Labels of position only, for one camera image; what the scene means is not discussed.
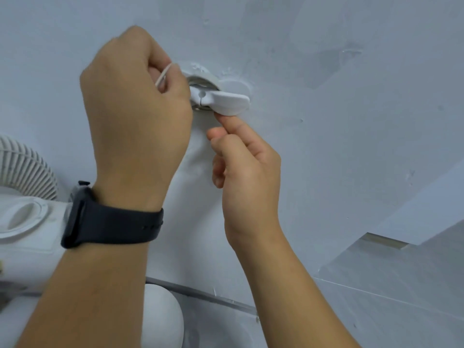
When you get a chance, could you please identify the person's left hand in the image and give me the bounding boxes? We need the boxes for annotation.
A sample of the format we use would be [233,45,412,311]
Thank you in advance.
[79,25,194,213]

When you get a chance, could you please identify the white power cord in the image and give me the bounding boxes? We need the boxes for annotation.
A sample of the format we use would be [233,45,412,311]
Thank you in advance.
[155,62,215,112]

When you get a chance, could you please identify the white fan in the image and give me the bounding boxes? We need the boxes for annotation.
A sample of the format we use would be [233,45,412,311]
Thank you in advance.
[0,134,186,348]

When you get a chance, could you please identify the person's right forearm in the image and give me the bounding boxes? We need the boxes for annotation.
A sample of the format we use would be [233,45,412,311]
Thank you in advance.
[233,231,360,348]

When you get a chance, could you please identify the white wall cord winder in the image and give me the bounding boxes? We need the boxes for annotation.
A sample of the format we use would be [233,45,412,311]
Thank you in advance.
[181,61,252,117]

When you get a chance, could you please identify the person's left forearm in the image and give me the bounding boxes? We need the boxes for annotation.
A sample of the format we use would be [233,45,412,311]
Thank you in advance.
[15,242,150,348]

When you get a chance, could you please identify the black wristband watch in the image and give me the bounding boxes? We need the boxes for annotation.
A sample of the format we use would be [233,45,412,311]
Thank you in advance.
[60,180,164,250]

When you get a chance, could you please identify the person's right hand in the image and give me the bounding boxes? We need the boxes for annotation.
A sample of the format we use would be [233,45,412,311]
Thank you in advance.
[206,114,283,251]

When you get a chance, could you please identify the clear tape strip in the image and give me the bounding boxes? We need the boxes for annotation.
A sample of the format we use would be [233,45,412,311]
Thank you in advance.
[304,48,363,89]

